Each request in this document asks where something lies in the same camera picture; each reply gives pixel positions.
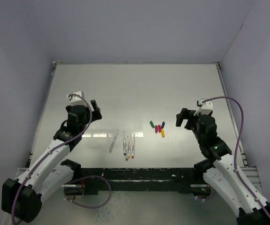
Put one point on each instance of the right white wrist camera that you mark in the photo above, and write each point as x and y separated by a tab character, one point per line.
205	107

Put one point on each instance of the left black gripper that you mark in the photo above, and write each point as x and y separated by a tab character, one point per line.
96	115

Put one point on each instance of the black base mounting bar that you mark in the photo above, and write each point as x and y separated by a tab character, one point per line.
90	181

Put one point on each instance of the green marker pen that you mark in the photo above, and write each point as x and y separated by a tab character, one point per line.
113	141

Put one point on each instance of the yellow marker pen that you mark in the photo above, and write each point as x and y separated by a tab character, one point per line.
129	146

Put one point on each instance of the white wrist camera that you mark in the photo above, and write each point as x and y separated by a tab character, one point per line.
205	107
76	98

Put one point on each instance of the blue marker pen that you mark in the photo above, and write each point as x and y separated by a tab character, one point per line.
127	144

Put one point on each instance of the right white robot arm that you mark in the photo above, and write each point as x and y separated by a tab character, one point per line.
222	173

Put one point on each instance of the left aluminium rail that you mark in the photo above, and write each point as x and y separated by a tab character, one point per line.
26	167

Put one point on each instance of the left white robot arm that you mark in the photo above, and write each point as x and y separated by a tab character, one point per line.
23	197

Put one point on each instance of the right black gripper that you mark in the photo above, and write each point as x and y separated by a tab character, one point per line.
185	114

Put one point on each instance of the purple marker pen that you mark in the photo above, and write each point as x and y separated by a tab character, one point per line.
124	136

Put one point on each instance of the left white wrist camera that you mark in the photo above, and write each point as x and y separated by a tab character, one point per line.
76	98

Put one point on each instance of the yellow pen cap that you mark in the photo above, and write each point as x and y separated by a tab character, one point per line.
162	133

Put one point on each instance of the red marker pen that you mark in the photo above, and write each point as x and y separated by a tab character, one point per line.
133	147

